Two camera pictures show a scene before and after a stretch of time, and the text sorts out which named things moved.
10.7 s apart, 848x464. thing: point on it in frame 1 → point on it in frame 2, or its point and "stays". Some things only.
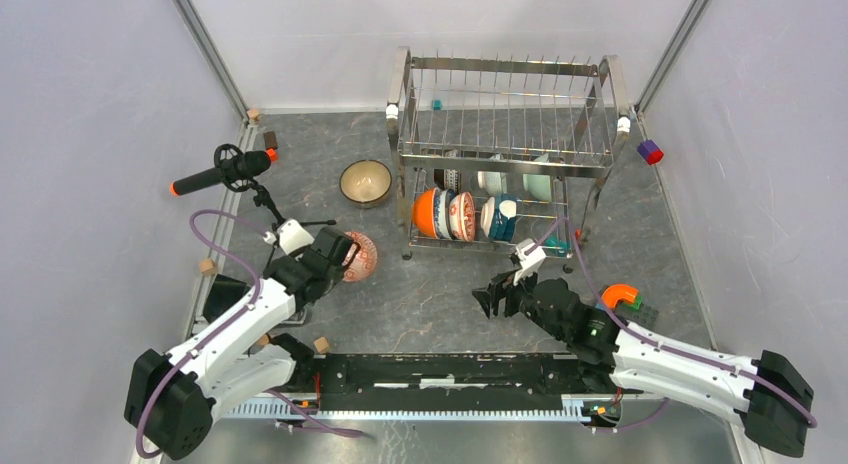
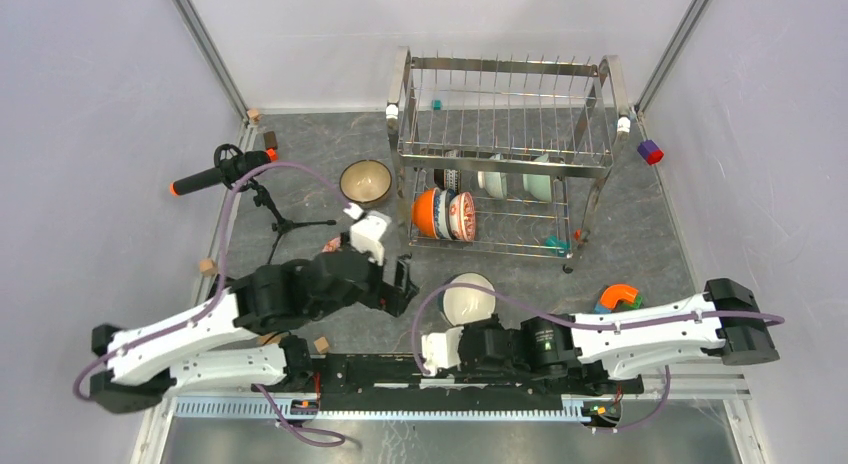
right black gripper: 499,288 → 492,323
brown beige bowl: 365,183 stays
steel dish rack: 502,155 stays
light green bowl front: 539,185 stays
